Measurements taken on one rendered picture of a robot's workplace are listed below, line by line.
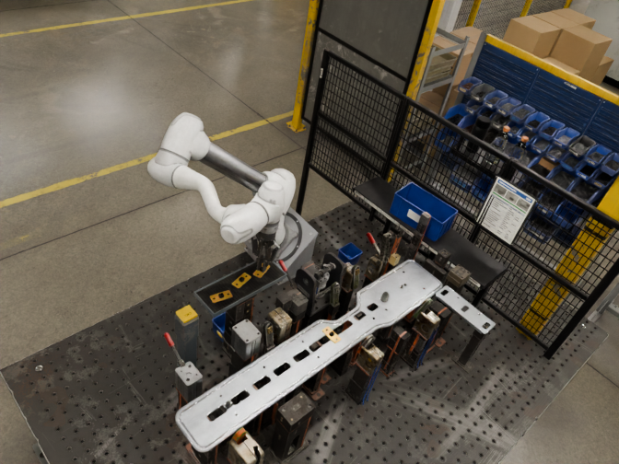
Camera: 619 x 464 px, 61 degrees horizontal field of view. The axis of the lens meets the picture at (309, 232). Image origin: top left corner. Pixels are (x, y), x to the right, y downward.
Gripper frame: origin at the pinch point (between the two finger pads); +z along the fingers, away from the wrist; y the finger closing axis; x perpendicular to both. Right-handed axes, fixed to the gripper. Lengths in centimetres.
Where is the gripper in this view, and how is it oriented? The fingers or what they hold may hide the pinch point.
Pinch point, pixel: (262, 263)
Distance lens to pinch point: 218.5
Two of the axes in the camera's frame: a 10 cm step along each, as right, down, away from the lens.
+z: -1.5, 7.3, 6.6
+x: 4.5, -5.5, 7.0
